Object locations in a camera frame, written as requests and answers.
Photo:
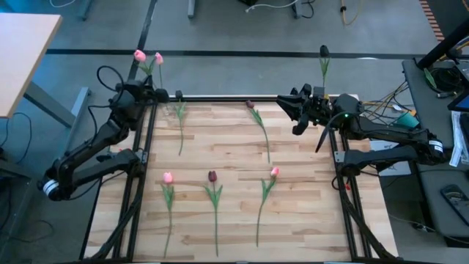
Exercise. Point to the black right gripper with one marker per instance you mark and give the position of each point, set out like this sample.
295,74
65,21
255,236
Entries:
322,106

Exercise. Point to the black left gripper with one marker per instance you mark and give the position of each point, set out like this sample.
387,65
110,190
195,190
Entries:
132,100

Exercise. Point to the pink artificial tulip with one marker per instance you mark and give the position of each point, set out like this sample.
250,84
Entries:
167,177
158,58
139,55
274,171

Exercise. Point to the black artificial tulip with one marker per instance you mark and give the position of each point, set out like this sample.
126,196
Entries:
324,50
179,110

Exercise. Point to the dark red artificial tulip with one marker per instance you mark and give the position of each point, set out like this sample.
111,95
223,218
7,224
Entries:
212,176
250,104

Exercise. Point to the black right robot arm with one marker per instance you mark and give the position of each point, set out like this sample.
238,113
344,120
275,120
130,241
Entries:
392,130

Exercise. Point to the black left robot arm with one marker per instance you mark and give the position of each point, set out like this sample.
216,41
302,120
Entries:
88,144

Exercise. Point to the clear glass vase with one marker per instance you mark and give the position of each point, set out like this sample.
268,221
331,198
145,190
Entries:
165,108

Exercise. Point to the black clamp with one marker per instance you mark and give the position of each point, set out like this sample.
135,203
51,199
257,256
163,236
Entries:
294,91

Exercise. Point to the white box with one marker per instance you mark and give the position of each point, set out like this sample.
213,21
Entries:
379,144

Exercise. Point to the teal cup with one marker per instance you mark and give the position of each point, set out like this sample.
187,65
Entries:
406,119

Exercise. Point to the loose green leaf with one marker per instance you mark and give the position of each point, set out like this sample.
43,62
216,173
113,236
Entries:
429,77

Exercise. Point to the light wooden desk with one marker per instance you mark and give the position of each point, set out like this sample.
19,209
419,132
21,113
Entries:
22,55

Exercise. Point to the black pole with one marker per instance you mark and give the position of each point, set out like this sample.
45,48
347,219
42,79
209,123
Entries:
443,45

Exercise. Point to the white papers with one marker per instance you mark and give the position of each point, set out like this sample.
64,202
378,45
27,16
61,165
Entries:
458,139

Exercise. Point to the tablet with blue screen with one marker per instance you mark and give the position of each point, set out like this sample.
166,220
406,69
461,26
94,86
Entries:
461,104

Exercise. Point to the black remote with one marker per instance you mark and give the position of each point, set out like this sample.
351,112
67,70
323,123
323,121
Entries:
455,198

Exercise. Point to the black mat with orange edge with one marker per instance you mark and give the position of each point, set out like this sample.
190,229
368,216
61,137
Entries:
450,11

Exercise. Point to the black aluminium table frame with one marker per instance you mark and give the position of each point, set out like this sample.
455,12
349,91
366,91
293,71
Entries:
238,98

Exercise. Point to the grey desk frame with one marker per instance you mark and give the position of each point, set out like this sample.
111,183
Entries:
86,11

